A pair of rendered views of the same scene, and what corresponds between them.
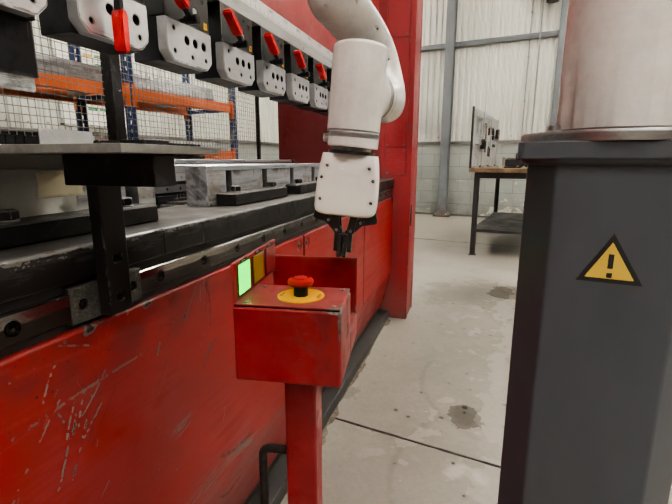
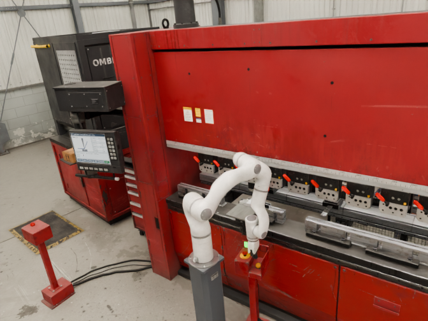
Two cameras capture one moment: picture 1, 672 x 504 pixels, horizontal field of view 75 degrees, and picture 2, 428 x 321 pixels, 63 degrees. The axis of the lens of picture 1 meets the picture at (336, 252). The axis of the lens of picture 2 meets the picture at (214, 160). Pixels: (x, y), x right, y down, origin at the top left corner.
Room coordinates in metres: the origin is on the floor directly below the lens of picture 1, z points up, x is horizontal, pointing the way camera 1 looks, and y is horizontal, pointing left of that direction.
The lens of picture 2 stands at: (1.19, -1.91, 2.37)
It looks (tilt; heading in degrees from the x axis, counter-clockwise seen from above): 22 degrees down; 110
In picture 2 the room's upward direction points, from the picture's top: 5 degrees counter-clockwise
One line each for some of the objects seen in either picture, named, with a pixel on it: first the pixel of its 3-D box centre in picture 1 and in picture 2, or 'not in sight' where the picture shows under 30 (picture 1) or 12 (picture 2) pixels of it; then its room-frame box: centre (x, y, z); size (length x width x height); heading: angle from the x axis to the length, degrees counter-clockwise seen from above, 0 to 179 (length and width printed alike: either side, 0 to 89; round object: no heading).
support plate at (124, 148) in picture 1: (93, 150); (244, 209); (0.59, 0.32, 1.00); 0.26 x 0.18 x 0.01; 72
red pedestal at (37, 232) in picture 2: not in sight; (46, 262); (-1.24, 0.04, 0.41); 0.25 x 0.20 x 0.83; 72
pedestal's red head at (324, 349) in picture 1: (302, 304); (251, 259); (0.69, 0.06, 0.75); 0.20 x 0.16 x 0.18; 171
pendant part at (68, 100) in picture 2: not in sight; (98, 134); (-0.69, 0.45, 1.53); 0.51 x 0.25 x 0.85; 178
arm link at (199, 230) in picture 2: not in sight; (196, 213); (0.45, -0.27, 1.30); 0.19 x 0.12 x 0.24; 137
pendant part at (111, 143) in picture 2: not in sight; (99, 149); (-0.64, 0.36, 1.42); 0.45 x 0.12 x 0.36; 178
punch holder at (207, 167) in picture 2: not in sight; (208, 161); (0.23, 0.59, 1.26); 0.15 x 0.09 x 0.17; 162
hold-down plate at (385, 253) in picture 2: (309, 186); (391, 256); (1.57, 0.09, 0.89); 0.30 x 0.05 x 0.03; 162
